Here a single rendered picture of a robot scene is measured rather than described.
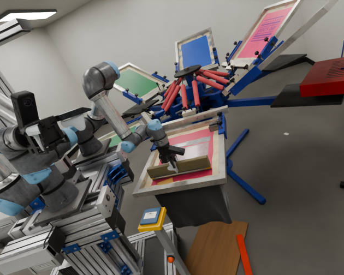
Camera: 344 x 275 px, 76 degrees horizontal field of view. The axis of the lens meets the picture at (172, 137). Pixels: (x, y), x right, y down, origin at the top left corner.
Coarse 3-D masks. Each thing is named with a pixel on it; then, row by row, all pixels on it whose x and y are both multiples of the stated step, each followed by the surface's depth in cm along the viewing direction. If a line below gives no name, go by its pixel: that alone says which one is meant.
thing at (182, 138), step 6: (174, 138) 190; (180, 138) 185; (186, 138) 181; (174, 144) 180; (186, 150) 164; (180, 156) 160; (168, 162) 159; (156, 180) 145; (162, 180) 143; (174, 180) 138
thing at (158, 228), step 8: (160, 216) 116; (152, 224) 113; (160, 224) 111; (160, 232) 119; (160, 240) 123; (168, 240) 125; (168, 248) 125; (176, 256) 129; (176, 264) 132; (184, 264) 137; (184, 272) 135
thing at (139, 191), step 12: (216, 120) 182; (168, 132) 197; (180, 132) 194; (156, 156) 173; (144, 168) 158; (144, 180) 147; (192, 180) 125; (204, 180) 121; (216, 180) 118; (144, 192) 133; (156, 192) 131; (168, 192) 130
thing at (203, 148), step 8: (208, 128) 181; (192, 136) 180; (200, 136) 174; (200, 144) 164; (208, 144) 160; (192, 152) 158; (200, 152) 154; (208, 152) 150; (184, 176) 137; (192, 176) 134; (200, 176) 131
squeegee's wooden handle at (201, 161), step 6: (204, 156) 130; (180, 162) 134; (186, 162) 132; (192, 162) 132; (198, 162) 131; (204, 162) 130; (150, 168) 141; (156, 168) 139; (162, 168) 138; (180, 168) 136; (186, 168) 135; (192, 168) 134; (150, 174) 143; (156, 174) 142; (162, 174) 141
